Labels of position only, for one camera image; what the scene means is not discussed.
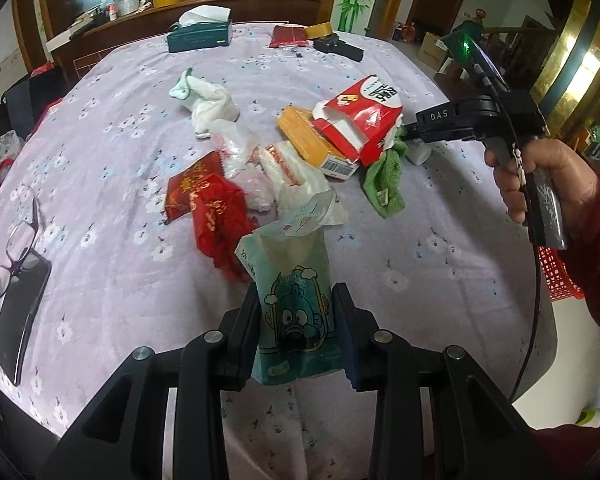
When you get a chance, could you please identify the red mesh plastic basket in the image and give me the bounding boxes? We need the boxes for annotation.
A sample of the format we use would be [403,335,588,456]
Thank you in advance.
[535,245,588,302]

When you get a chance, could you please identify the flat red packet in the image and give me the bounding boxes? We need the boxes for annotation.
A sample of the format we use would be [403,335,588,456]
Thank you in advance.
[269,25,313,50]

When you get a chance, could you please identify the black smartphone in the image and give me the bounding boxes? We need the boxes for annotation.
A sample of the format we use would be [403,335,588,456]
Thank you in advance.
[0,247,52,387]

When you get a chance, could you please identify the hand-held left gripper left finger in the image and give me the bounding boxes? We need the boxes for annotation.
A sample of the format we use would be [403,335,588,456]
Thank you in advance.
[40,284,263,480]

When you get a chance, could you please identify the brown tape roll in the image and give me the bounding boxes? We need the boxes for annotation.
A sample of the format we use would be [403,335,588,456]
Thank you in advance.
[304,23,337,41]

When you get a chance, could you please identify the lilac floral tablecloth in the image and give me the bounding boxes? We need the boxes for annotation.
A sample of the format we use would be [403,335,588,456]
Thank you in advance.
[0,21,561,480]

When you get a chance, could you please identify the green towel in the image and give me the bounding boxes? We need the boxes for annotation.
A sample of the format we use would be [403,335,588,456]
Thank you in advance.
[362,137,410,219]

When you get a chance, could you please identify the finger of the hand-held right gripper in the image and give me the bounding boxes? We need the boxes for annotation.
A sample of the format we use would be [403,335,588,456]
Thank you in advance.
[393,125,475,147]

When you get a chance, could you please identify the black bag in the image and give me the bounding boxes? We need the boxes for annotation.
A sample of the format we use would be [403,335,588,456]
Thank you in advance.
[0,65,69,127]

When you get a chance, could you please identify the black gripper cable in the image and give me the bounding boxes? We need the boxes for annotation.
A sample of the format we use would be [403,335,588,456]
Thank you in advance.
[509,240,544,403]

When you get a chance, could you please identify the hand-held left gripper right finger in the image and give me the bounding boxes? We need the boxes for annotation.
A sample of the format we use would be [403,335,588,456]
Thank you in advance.
[331,282,556,480]

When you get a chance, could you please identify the person's right hand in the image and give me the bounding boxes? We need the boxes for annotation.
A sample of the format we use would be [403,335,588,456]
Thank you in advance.
[484,137,600,234]

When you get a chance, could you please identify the orange cardboard box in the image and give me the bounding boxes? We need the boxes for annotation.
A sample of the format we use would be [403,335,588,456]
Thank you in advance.
[276,105,361,181]

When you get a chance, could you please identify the red and white carton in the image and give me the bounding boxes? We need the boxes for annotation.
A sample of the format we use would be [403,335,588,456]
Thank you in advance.
[312,75,404,167]

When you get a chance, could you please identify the teal cartoon snack packet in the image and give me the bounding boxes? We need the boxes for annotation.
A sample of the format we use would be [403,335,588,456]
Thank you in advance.
[236,192,348,387]

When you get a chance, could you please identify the white and green cloth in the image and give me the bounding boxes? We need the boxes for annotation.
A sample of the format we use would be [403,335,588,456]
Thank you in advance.
[168,67,241,139]

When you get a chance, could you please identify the person's red clothing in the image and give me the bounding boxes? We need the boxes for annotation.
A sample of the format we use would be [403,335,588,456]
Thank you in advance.
[530,422,600,480]

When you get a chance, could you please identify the red gold-printed plastic bag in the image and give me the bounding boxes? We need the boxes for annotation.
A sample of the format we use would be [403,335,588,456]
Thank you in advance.
[164,152,257,283]

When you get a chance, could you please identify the clear plastic bag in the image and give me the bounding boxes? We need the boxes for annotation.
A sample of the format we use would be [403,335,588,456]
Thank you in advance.
[207,119,277,212]
[0,130,29,172]

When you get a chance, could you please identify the wooden sideboard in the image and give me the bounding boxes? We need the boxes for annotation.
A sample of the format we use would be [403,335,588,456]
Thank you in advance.
[44,0,327,85]

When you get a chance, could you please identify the white red-striped plastic wrapper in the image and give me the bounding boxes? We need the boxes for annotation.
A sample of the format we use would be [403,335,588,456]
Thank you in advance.
[257,141,349,229]

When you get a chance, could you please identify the black pouch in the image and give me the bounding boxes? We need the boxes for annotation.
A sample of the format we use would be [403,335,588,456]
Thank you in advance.
[312,35,366,64]

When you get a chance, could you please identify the green tissue box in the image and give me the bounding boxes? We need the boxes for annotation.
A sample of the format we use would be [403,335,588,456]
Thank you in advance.
[166,5,233,54]

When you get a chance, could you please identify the crumpled clear plastic bag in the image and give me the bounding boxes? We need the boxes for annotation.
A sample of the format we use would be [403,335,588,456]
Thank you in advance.
[0,130,29,172]

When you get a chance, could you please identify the gold and black pillar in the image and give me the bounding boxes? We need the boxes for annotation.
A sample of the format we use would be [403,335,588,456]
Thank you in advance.
[529,0,600,137]

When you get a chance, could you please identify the black-framed glasses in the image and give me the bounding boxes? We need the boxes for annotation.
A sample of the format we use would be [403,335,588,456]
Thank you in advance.
[0,185,44,301]

